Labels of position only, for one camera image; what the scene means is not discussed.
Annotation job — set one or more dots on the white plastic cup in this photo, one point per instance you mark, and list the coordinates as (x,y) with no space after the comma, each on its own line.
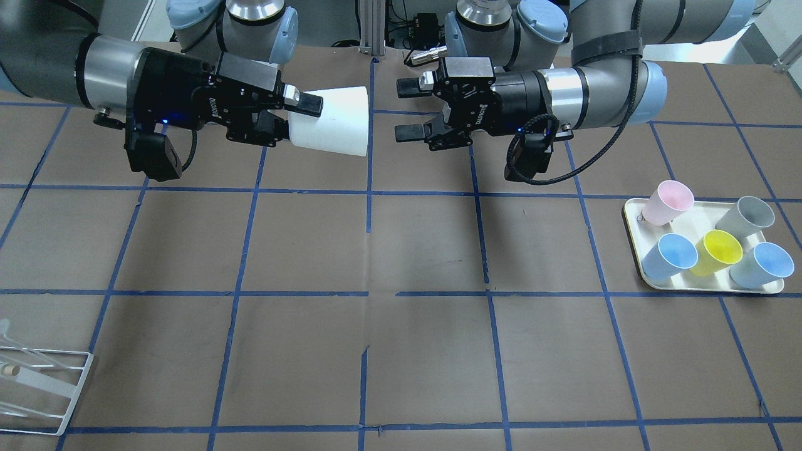
(342,127)

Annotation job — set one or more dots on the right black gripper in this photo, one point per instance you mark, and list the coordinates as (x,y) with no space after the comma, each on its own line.
(182,94)

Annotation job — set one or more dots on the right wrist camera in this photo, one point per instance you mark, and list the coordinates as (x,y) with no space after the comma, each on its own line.
(153,154)

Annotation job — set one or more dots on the grey plastic cup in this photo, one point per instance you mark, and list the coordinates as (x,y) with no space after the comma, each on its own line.
(748,216)

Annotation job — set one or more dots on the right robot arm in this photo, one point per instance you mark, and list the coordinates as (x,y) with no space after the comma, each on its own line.
(54,50)

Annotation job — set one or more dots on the blue cup far end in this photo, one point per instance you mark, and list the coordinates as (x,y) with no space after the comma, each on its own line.
(670,255)

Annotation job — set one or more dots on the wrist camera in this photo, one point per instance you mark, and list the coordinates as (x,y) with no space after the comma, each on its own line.
(529,153)
(153,154)

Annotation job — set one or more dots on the pink plastic cup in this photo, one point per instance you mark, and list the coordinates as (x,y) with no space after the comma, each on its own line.
(669,200)

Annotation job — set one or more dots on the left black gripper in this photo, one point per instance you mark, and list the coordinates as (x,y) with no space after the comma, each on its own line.
(510,100)

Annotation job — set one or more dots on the yellow plastic cup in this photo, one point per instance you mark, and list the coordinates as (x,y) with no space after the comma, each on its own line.
(716,250)

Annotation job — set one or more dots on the aluminium frame post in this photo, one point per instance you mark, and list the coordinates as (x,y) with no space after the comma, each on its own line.
(372,27)

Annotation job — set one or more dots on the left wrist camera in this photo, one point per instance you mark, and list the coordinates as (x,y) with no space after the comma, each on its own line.
(529,153)

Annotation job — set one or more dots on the white wire cup rack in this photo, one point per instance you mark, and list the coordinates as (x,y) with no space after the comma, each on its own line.
(39,387)

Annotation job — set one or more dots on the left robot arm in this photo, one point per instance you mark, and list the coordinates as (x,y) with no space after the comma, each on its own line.
(581,61)

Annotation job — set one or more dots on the blue cup near grey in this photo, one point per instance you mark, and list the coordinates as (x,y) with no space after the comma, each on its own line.
(765,263)

